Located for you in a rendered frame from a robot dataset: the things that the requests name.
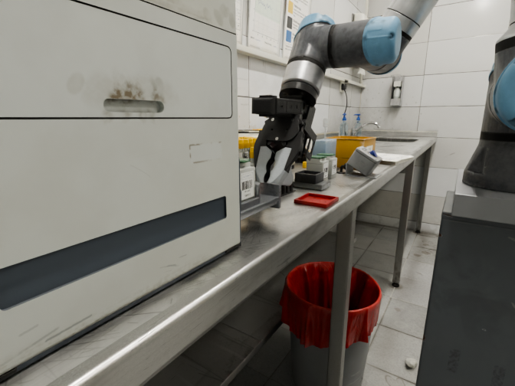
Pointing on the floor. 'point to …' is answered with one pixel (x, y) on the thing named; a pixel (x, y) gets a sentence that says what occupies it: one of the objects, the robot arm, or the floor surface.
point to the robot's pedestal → (470, 305)
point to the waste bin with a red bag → (307, 332)
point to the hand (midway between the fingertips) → (264, 188)
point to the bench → (238, 292)
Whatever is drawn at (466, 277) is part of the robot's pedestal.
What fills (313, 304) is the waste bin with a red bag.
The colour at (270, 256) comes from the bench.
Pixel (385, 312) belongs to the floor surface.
